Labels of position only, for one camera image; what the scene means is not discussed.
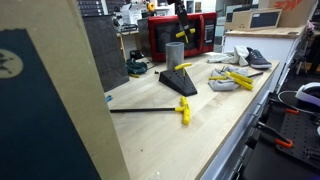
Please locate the large cardboard box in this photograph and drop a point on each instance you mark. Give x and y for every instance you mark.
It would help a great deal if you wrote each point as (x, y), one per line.
(83, 83)

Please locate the black pegboard base plate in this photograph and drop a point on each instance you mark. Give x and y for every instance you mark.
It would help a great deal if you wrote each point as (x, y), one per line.
(296, 133)

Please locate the grey canvas sneaker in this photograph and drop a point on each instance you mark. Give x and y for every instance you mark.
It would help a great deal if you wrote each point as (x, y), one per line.
(258, 60)

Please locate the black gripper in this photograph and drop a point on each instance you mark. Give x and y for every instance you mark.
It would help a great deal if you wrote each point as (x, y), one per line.
(176, 6)

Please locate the white workbench with wooden top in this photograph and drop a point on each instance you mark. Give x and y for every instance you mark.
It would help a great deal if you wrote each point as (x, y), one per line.
(263, 41)

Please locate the cardboard box with red print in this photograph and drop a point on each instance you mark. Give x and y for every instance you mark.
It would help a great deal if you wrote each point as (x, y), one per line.
(296, 13)

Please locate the red and black microwave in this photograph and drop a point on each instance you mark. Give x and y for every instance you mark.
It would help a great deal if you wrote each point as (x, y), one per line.
(166, 36)

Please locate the small yellow device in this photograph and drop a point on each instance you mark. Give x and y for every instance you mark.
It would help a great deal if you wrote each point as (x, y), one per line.
(151, 7)

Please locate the dark drawer bin rack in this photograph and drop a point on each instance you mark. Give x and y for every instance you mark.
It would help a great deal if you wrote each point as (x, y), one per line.
(90, 7)

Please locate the dark grey mesh panel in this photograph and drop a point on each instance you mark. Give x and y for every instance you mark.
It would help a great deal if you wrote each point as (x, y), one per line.
(106, 53)

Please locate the grey cloth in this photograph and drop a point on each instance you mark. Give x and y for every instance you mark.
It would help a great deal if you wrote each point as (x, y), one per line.
(221, 85)

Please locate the white printer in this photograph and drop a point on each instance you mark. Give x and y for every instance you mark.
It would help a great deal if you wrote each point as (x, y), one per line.
(131, 13)

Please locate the silver cylindrical tin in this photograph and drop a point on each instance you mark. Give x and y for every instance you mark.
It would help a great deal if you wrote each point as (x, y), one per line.
(175, 56)

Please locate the small black screw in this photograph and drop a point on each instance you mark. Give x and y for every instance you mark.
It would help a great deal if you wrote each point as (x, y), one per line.
(156, 72)

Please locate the cardboard box with dark label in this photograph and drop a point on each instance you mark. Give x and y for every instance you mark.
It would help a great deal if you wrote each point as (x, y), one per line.
(240, 20)

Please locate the black wedge hex key stand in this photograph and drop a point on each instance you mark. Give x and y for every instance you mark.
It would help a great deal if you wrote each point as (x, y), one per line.
(180, 85)

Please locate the black clamp with orange tip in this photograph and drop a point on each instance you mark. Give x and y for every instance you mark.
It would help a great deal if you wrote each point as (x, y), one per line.
(291, 111)
(283, 143)

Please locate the blue hand tool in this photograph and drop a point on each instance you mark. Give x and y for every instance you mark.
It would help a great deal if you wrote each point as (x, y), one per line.
(109, 98)

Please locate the white cloth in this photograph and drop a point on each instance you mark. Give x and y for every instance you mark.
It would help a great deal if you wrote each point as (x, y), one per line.
(230, 56)

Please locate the grey metal panel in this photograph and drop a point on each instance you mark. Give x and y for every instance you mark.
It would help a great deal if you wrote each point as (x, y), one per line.
(144, 36)

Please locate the small black box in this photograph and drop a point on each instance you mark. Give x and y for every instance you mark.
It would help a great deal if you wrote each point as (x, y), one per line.
(136, 55)

